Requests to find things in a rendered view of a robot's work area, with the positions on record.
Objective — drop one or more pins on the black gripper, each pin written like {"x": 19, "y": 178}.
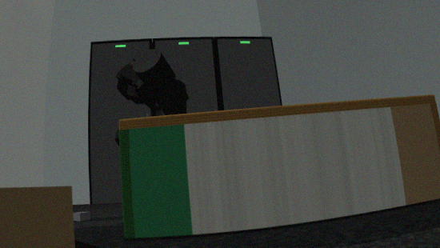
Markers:
{"x": 166, "y": 106}

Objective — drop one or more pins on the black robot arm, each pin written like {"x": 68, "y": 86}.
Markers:
{"x": 149, "y": 79}

